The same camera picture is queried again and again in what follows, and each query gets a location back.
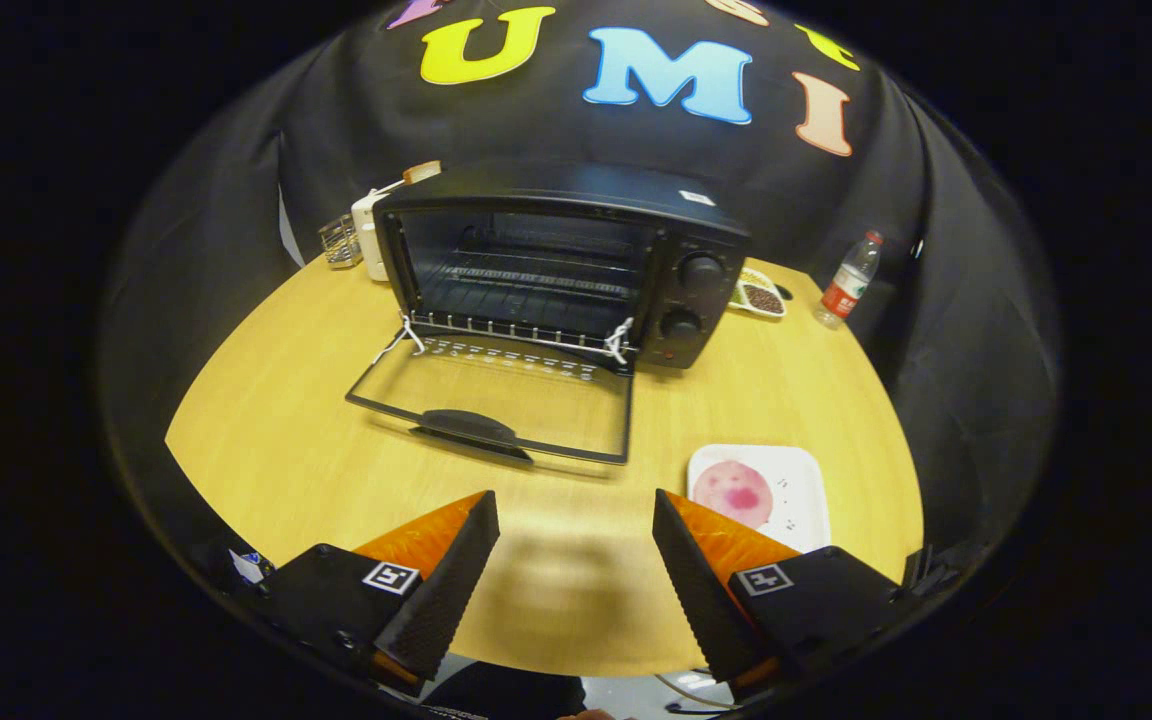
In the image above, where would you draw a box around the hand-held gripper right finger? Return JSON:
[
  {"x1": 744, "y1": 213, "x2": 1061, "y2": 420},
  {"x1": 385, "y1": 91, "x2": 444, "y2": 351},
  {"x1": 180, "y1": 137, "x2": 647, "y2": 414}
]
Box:
[{"x1": 652, "y1": 488, "x2": 912, "y2": 703}]

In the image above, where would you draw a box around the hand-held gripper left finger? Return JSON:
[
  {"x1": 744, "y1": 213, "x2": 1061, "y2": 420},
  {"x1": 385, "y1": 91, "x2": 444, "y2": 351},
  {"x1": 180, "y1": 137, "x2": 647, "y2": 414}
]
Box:
[{"x1": 256, "y1": 490, "x2": 501, "y2": 698}]

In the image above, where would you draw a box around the pink round food slice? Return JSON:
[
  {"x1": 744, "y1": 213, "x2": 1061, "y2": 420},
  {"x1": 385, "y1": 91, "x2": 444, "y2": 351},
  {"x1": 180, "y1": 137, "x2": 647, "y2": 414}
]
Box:
[{"x1": 692, "y1": 460, "x2": 775, "y2": 529}]

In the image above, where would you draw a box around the white square plate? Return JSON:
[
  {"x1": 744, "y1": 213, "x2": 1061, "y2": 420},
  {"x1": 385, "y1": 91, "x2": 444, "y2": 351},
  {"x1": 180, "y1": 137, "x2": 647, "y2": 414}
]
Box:
[{"x1": 686, "y1": 443, "x2": 832, "y2": 554}]

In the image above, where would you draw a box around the black toaster oven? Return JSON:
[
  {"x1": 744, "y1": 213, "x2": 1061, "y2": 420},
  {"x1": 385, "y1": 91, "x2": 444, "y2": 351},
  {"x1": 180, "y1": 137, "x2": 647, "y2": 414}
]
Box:
[{"x1": 344, "y1": 160, "x2": 752, "y2": 468}]

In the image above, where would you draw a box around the metal oven rack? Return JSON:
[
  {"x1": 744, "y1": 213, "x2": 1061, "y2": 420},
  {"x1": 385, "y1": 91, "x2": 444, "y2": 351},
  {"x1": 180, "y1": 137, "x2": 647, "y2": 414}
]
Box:
[{"x1": 416, "y1": 248, "x2": 642, "y2": 303}]

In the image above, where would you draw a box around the white bread toaster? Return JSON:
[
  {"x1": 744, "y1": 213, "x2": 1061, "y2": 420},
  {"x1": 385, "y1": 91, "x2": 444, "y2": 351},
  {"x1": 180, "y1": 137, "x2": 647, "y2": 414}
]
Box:
[{"x1": 351, "y1": 178, "x2": 407, "y2": 283}]

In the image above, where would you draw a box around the white divided snack dish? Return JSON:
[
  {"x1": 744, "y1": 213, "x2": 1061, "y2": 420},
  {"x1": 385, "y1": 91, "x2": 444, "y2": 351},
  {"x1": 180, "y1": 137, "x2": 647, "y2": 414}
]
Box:
[{"x1": 728, "y1": 266, "x2": 789, "y2": 319}]

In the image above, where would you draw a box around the clear bottle with red label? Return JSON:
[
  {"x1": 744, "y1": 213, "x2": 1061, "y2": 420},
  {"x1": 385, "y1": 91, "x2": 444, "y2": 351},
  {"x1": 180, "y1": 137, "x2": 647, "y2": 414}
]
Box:
[{"x1": 814, "y1": 230, "x2": 884, "y2": 329}]

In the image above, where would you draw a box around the wire mesh holder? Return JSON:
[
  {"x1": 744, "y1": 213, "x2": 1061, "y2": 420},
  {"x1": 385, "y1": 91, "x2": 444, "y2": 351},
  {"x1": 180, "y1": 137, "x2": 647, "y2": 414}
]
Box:
[{"x1": 318, "y1": 213, "x2": 364, "y2": 269}]

